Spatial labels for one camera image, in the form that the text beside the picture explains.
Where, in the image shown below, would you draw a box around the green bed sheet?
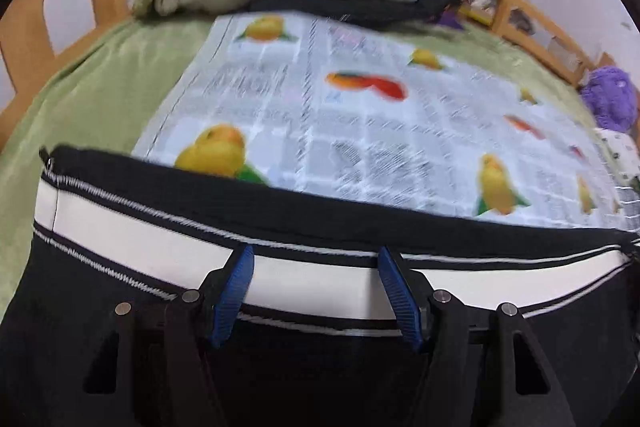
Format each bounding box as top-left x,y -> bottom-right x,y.
0,14 -> 601,308

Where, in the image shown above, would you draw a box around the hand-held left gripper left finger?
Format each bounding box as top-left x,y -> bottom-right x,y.
75,244 -> 256,427

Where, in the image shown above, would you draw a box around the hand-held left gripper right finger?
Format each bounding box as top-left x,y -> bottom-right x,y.
377,247 -> 586,427

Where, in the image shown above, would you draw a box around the white paw-print cloth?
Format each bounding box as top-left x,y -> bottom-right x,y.
595,127 -> 640,210

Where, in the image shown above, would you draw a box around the black pants with white waistband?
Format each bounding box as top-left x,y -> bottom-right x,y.
0,146 -> 640,427

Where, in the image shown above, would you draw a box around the purple plush toy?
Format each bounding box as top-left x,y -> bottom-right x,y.
580,66 -> 638,132

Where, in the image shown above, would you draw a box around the wooden bed frame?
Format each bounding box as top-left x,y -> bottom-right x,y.
0,0 -> 618,148

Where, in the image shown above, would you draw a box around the purple cloth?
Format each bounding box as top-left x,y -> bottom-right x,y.
439,6 -> 467,28

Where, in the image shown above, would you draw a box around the fruit printed tablecloth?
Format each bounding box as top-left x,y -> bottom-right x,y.
131,14 -> 626,230

